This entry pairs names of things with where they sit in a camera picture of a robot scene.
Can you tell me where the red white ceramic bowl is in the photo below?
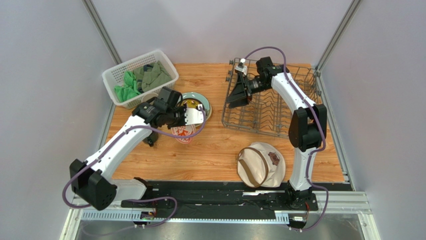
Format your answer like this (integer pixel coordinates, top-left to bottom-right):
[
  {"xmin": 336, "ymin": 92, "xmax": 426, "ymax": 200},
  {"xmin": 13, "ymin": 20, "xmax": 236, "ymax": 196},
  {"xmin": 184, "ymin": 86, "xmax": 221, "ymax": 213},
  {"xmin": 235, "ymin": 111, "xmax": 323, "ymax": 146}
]
[{"xmin": 171, "ymin": 124, "xmax": 196, "ymax": 144}]

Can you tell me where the yellow patterned black-rim plate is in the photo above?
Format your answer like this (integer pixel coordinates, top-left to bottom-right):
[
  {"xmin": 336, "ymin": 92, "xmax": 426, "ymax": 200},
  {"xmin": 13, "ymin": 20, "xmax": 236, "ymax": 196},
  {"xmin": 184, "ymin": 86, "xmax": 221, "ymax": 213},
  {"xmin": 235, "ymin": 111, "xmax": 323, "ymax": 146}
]
[{"xmin": 180, "ymin": 98, "xmax": 204, "ymax": 108}]

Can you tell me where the light green flower plate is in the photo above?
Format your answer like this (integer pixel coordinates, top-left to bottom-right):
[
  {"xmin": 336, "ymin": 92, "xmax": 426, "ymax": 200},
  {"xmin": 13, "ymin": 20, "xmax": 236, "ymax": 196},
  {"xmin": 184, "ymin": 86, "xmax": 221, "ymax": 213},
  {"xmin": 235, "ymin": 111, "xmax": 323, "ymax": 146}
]
[{"xmin": 178, "ymin": 92, "xmax": 211, "ymax": 121}]

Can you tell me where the dark green mug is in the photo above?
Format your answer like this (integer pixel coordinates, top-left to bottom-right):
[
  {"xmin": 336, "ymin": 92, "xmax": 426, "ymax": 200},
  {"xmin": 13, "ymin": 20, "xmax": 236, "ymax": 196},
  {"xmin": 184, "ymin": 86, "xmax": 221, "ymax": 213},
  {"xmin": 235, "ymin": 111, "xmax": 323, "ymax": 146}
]
[{"xmin": 142, "ymin": 131, "xmax": 159, "ymax": 147}]

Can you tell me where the beige ceramic cup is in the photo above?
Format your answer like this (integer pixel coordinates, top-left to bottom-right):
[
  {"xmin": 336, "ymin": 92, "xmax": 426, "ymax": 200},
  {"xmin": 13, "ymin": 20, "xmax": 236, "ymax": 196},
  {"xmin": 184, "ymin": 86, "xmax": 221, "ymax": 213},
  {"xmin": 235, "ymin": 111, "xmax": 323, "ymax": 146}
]
[{"xmin": 141, "ymin": 92, "xmax": 158, "ymax": 103}]

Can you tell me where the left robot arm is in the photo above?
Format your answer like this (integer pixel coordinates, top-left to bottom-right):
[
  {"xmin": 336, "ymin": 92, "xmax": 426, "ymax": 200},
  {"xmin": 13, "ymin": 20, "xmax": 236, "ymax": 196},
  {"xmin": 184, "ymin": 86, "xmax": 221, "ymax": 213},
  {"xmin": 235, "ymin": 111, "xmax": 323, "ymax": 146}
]
[{"xmin": 64, "ymin": 87, "xmax": 186, "ymax": 211}]

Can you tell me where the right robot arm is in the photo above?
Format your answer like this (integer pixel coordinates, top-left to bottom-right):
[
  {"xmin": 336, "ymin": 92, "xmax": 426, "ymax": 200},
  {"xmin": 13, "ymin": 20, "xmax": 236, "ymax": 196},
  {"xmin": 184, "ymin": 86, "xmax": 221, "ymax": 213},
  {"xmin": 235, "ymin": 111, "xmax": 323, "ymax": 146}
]
[{"xmin": 225, "ymin": 57, "xmax": 327, "ymax": 209}]

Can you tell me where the olive green cloth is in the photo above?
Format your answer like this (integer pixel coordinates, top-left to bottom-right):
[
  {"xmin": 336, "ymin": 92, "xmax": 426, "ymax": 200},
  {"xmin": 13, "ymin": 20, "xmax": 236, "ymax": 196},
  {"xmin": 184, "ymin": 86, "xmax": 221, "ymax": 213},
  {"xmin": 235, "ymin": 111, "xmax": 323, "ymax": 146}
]
[{"xmin": 133, "ymin": 61, "xmax": 172, "ymax": 93}]

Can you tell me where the bright green cloth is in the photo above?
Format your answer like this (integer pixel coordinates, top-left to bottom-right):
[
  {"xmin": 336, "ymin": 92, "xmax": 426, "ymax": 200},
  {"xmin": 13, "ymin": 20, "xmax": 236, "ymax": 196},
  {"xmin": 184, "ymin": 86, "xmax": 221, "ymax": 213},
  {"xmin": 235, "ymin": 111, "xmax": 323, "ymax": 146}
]
[{"xmin": 114, "ymin": 71, "xmax": 141, "ymax": 103}]

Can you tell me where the white plastic basket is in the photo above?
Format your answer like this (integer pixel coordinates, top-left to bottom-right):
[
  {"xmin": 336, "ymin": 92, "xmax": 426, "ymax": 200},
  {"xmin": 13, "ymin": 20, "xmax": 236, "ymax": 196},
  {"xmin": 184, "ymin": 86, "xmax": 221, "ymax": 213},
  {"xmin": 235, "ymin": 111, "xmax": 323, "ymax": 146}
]
[{"xmin": 102, "ymin": 50, "xmax": 179, "ymax": 109}]

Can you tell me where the cream bucket hat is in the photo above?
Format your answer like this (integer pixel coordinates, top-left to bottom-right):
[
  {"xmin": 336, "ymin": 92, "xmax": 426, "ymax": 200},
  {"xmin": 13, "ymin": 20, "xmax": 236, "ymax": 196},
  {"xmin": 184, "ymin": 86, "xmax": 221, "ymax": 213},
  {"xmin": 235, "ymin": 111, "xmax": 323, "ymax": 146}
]
[{"xmin": 236, "ymin": 142, "xmax": 286, "ymax": 188}]

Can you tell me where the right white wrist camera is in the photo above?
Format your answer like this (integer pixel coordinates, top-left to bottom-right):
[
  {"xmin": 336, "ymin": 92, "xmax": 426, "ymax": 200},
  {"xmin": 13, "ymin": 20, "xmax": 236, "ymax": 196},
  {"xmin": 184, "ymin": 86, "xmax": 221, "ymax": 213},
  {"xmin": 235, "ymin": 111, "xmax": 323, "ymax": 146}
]
[{"xmin": 234, "ymin": 58, "xmax": 248, "ymax": 78}]

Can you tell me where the grey wire dish rack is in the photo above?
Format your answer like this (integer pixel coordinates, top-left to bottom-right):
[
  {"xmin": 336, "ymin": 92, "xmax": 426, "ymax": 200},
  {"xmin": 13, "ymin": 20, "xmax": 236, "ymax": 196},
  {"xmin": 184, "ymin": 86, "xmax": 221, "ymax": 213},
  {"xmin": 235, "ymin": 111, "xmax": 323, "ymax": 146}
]
[{"xmin": 221, "ymin": 64, "xmax": 323, "ymax": 139}]

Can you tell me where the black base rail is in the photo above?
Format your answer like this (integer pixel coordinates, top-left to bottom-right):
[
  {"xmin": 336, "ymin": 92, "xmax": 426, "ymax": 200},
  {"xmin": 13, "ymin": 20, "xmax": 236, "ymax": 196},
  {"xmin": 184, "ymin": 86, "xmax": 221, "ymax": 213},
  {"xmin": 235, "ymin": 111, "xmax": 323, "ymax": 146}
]
[{"xmin": 120, "ymin": 180, "xmax": 350, "ymax": 220}]

